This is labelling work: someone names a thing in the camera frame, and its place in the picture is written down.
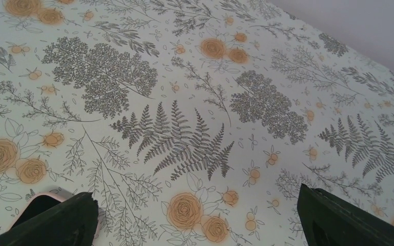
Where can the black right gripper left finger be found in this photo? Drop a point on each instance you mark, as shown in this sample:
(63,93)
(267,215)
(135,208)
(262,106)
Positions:
(64,220)

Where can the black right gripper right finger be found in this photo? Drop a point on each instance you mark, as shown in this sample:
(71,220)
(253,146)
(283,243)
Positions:
(328,220)

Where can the pink phone case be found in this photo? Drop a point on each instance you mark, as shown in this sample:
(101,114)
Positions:
(47,197)

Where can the floral patterned table mat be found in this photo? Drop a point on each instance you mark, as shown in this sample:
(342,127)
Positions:
(190,122)

